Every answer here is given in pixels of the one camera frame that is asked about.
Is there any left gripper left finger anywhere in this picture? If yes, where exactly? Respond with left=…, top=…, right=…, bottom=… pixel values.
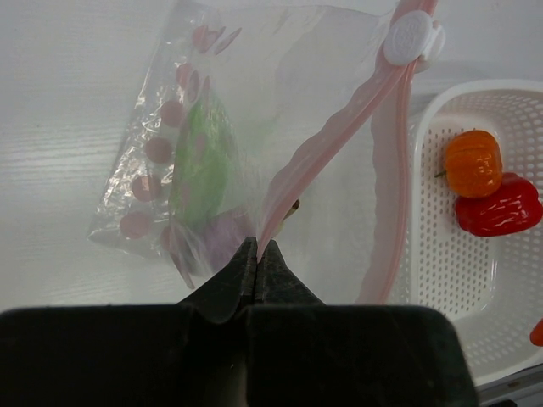
left=1, top=238, right=256, bottom=406

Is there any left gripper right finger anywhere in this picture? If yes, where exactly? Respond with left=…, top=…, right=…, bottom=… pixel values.
left=245, top=243, right=479, bottom=406

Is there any purple toy eggplant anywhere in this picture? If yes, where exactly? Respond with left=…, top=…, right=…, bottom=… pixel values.
left=200, top=206, right=256, bottom=273

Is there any green toy leaf vegetable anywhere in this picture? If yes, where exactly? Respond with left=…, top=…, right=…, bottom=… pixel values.
left=169, top=92, right=233, bottom=227

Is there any clear zip top bag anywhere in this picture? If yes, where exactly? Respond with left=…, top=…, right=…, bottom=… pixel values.
left=88, top=1, right=445, bottom=304

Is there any orange toy pumpkin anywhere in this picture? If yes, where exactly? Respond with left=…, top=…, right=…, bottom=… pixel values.
left=434, top=130, right=503, bottom=198

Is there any orange toy carrot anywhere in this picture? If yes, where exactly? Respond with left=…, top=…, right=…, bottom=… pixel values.
left=529, top=319, right=543, bottom=348

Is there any white perforated plastic basket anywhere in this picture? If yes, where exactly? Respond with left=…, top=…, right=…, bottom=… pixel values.
left=388, top=80, right=542, bottom=386

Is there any red toy strawberry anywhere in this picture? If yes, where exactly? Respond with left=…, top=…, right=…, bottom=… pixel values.
left=455, top=173, right=542, bottom=237

